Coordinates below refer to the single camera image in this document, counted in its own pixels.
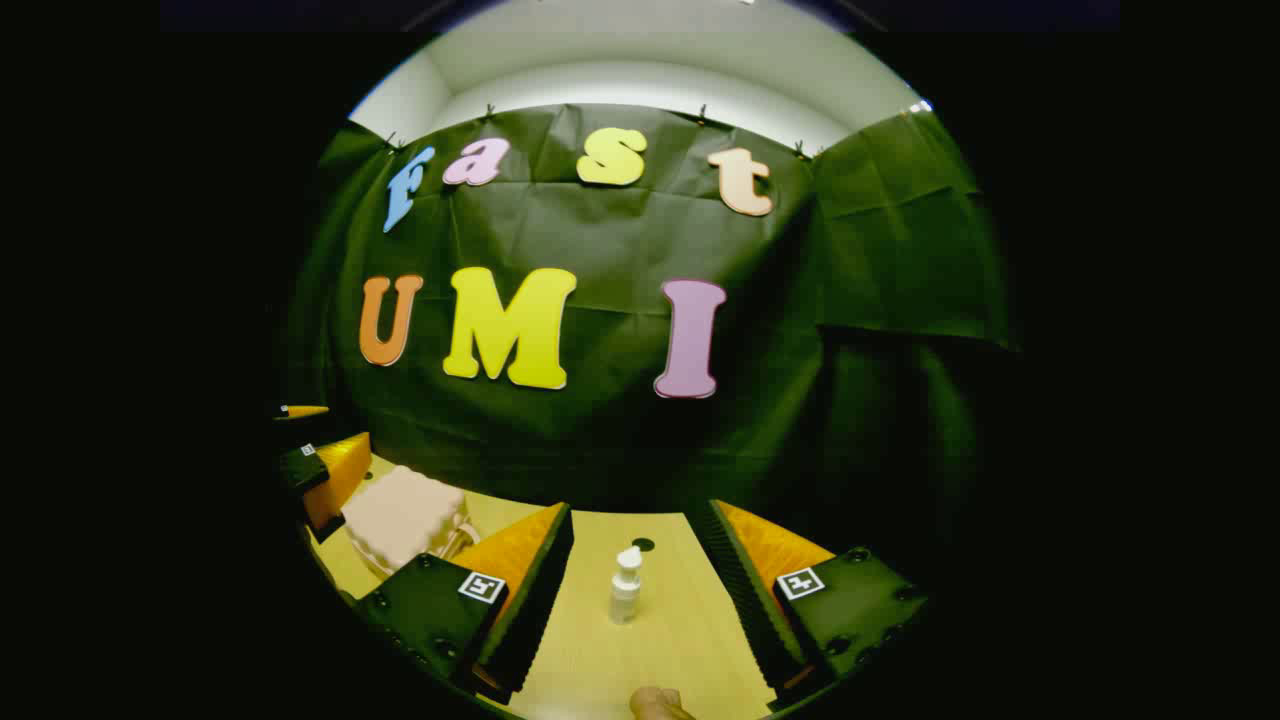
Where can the white pump bottle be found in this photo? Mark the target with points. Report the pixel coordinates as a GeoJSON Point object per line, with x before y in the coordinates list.
{"type": "Point", "coordinates": [626, 595]}

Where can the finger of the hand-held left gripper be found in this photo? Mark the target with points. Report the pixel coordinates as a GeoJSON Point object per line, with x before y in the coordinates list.
{"type": "Point", "coordinates": [345, 470]}
{"type": "Point", "coordinates": [300, 411]}

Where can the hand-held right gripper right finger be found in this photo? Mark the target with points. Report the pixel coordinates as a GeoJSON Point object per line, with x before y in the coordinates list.
{"type": "Point", "coordinates": [740, 600]}

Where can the pink hard-shell suitcase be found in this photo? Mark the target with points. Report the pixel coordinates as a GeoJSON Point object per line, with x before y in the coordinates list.
{"type": "Point", "coordinates": [400, 515]}

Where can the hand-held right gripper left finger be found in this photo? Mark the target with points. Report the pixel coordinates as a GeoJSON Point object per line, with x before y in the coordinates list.
{"type": "Point", "coordinates": [535, 600]}

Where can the tan rounded object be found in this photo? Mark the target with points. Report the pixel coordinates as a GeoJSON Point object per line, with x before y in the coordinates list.
{"type": "Point", "coordinates": [660, 705]}

